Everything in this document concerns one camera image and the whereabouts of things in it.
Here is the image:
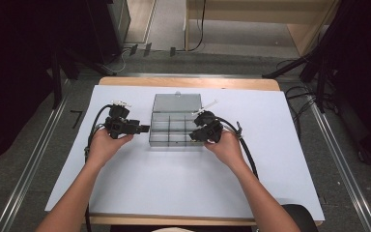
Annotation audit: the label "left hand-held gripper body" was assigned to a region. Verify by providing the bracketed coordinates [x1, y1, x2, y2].
[103, 100, 133, 140]

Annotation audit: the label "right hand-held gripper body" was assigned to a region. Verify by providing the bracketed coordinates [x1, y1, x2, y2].
[190, 99, 224, 144]

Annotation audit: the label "clear plastic compartment box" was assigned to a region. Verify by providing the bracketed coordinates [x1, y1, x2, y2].
[148, 92, 206, 148]

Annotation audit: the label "person's right hand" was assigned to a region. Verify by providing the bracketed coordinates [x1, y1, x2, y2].
[204, 130, 247, 172]

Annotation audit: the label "person's left hand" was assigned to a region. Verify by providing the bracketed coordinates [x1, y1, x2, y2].
[85, 128, 135, 169]

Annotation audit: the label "white table sheet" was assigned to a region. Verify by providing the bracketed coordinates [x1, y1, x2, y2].
[44, 84, 326, 222]

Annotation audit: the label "black metal stand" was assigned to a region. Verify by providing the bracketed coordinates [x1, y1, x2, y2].
[46, 44, 109, 110]

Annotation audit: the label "black cabinet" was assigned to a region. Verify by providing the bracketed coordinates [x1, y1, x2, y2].
[85, 0, 132, 65]

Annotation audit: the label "person's light clothing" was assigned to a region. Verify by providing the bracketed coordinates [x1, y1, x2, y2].
[150, 226, 191, 232]

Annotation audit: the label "light wooden desk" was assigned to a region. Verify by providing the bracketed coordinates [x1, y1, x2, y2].
[184, 0, 341, 58]

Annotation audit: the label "black tripod stand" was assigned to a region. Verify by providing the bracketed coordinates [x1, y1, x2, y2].
[261, 0, 371, 104]

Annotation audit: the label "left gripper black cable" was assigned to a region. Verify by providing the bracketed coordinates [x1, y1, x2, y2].
[83, 103, 114, 232]

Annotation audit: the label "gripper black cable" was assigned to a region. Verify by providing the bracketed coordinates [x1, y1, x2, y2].
[83, 103, 114, 232]
[216, 116, 260, 181]

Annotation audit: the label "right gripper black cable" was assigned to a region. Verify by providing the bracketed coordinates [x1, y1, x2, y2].
[216, 116, 260, 181]

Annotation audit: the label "white floor cable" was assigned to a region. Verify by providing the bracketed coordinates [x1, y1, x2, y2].
[101, 47, 132, 73]

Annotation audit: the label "black floor cables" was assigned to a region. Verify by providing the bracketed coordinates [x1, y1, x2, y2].
[284, 84, 340, 138]

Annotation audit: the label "metal floor rail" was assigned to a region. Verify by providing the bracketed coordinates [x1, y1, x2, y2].
[302, 82, 371, 232]
[0, 78, 71, 232]

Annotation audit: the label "hanging black cable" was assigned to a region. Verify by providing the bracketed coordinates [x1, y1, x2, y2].
[186, 0, 208, 53]

